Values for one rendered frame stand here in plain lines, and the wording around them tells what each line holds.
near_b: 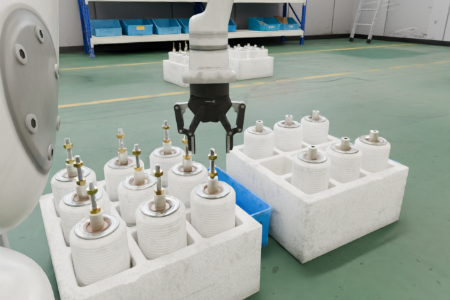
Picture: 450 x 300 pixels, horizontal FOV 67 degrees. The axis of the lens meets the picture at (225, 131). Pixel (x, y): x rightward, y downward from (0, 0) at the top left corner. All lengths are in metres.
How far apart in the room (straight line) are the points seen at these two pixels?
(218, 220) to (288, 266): 0.29
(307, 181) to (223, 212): 0.27
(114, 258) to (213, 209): 0.20
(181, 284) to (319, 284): 0.35
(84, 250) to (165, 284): 0.16
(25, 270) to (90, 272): 0.48
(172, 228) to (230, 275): 0.18
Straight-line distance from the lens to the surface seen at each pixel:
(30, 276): 0.18
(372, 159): 1.04
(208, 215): 0.71
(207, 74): 0.57
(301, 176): 0.88
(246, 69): 3.15
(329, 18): 7.90
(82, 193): 0.74
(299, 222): 0.89
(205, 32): 0.60
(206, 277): 0.73
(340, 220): 0.97
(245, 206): 1.03
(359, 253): 1.02
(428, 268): 1.05
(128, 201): 0.76
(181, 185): 0.79
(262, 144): 1.04
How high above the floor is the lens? 0.61
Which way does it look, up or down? 20 degrees down
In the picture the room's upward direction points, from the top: straight up
